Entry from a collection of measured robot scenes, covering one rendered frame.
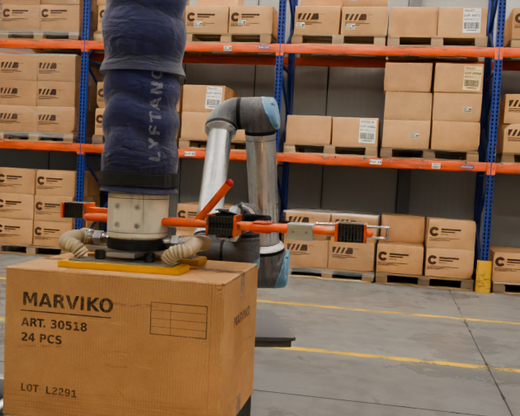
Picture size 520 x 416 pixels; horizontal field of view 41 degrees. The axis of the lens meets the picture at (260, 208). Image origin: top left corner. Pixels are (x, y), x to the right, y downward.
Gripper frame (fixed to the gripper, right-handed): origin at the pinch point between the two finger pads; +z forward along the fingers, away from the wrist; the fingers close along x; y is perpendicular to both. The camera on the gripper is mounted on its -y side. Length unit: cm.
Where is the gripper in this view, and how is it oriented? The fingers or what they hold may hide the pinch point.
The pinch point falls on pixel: (232, 224)
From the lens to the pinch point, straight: 190.6
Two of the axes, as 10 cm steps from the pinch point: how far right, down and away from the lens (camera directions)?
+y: -9.9, -0.6, 1.6
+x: 0.5, -10.0, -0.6
